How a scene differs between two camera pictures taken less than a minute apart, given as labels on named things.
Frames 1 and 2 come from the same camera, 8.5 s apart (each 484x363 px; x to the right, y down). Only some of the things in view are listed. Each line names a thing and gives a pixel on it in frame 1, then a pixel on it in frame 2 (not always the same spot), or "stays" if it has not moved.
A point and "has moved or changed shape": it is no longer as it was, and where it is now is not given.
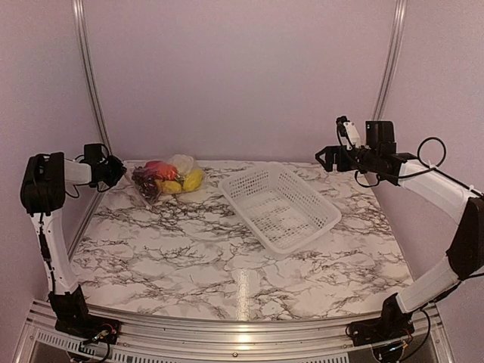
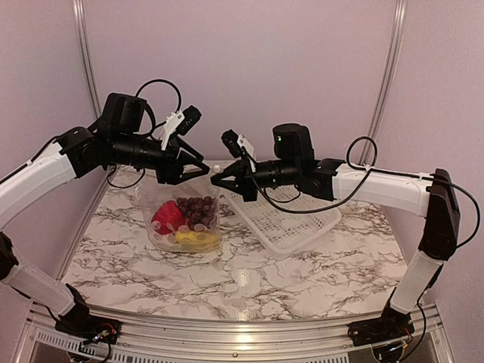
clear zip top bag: (173, 175) has moved or changed shape
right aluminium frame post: (391, 58) stays
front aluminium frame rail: (147, 338) stays
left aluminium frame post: (79, 16) stays
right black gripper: (330, 151) to (243, 184)
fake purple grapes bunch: (146, 182) to (199, 212)
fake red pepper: (152, 166) has moved or changed shape
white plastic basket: (284, 210) stays
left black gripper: (119, 169) to (170, 166)
